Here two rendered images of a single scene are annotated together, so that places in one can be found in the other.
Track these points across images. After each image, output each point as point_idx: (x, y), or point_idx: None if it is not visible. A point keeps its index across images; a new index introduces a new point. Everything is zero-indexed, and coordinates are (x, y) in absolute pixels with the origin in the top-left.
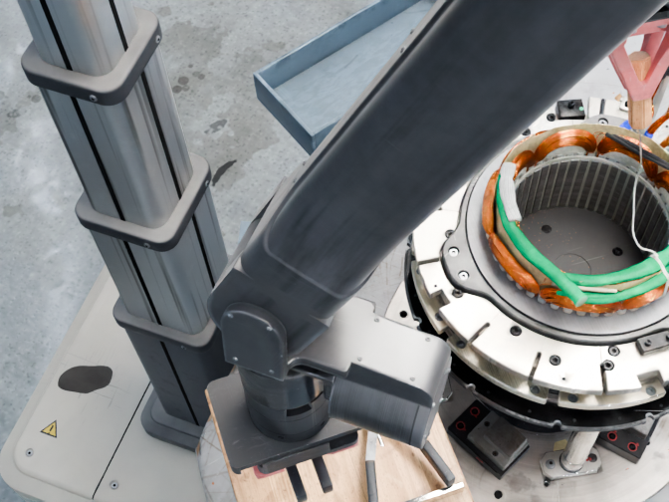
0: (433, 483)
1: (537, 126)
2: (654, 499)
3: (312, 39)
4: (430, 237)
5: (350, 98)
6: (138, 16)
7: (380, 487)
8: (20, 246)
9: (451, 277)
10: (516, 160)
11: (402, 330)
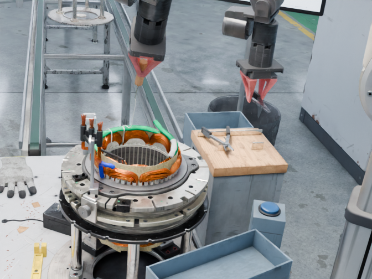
0: (206, 138)
1: (143, 197)
2: None
3: (259, 273)
4: (202, 172)
5: (233, 268)
6: (358, 210)
7: (223, 139)
8: None
9: (195, 159)
10: (166, 159)
11: (236, 10)
